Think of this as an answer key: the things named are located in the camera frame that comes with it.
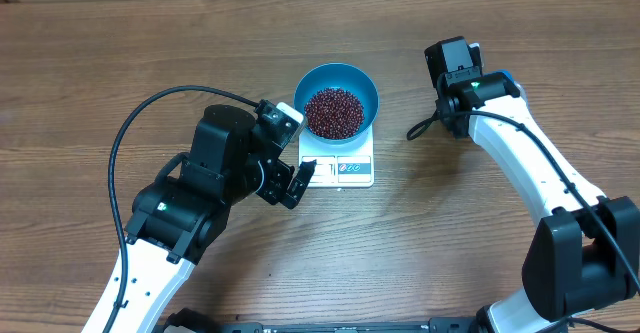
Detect white digital kitchen scale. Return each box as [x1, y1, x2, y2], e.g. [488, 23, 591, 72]
[298, 127, 375, 189]

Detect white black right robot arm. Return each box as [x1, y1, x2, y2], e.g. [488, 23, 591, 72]
[424, 37, 639, 332]

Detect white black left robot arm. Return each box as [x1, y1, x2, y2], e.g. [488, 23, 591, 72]
[84, 101, 316, 332]

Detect red beans in bowl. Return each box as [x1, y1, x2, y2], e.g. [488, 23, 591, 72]
[304, 88, 365, 140]

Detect teal metal bowl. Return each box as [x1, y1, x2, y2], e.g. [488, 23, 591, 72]
[293, 63, 380, 142]

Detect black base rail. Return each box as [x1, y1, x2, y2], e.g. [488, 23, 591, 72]
[152, 308, 485, 333]

